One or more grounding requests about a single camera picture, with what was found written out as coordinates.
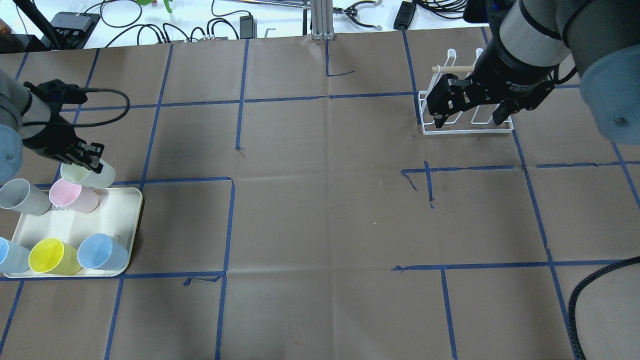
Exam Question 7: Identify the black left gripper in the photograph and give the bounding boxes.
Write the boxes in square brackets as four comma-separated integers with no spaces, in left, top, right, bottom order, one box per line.
[22,115,105,169]

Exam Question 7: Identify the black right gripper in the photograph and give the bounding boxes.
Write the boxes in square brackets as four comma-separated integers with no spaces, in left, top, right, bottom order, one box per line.
[426,39,556,129]

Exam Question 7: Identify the white plastic cup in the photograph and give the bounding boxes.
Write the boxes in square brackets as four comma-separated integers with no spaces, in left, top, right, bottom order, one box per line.
[61,159,115,189]

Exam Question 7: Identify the light blue plastic cup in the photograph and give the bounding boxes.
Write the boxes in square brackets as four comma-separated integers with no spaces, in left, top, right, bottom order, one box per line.
[77,233,130,271]

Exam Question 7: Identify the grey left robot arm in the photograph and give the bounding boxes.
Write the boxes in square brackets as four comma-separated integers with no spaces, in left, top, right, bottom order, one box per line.
[0,71,105,182]

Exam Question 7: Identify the pink plastic cup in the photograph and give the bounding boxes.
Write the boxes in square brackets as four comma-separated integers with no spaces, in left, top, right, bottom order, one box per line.
[48,178,99,214]

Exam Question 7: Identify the grey plastic cup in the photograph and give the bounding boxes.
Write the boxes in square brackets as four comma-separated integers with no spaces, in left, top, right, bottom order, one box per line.
[0,178,52,215]

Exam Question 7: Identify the yellow plastic cup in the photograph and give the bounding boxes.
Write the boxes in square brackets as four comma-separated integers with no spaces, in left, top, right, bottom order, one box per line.
[28,237,83,276]

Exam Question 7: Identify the cream serving tray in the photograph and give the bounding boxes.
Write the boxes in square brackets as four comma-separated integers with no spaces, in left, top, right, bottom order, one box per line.
[10,187,143,278]

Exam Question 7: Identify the black power adapter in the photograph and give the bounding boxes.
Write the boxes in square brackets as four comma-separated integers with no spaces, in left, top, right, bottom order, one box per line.
[393,0,417,31]

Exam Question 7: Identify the reach grabber tool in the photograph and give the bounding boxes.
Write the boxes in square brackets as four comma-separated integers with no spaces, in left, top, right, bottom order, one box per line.
[215,0,383,31]

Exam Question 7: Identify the white wire cup rack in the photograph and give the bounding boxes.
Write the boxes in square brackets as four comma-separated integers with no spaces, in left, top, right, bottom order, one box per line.
[418,48,515,136]

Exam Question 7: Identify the coiled black cable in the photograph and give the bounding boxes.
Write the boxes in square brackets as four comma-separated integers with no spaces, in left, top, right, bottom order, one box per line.
[415,0,480,20]

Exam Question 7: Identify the aluminium frame post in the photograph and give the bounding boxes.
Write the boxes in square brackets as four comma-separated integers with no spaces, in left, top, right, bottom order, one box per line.
[310,0,335,41]

